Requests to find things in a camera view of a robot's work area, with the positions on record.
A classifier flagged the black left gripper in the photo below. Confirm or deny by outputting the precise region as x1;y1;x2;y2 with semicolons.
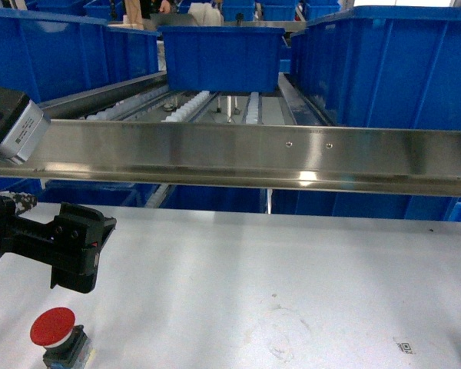
0;191;117;294

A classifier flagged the red emergency stop button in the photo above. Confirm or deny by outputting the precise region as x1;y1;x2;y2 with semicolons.
29;307;91;368

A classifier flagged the white roller track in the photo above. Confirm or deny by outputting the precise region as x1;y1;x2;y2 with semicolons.
161;91;211;123

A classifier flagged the large blue bin right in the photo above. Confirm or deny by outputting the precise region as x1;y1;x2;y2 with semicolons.
294;6;461;131

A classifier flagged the blue bin centre back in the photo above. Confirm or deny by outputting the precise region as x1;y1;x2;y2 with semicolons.
160;26;285;93

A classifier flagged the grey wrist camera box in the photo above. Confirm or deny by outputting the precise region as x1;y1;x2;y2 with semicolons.
0;100;51;165

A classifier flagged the stainless steel shelf rail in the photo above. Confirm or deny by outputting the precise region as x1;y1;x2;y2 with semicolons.
0;120;461;197

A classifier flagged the large blue bin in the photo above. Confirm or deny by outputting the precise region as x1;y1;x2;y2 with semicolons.
0;8;159;103
294;6;461;131

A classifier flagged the large blue bin left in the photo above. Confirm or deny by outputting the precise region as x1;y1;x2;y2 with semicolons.
0;8;159;103

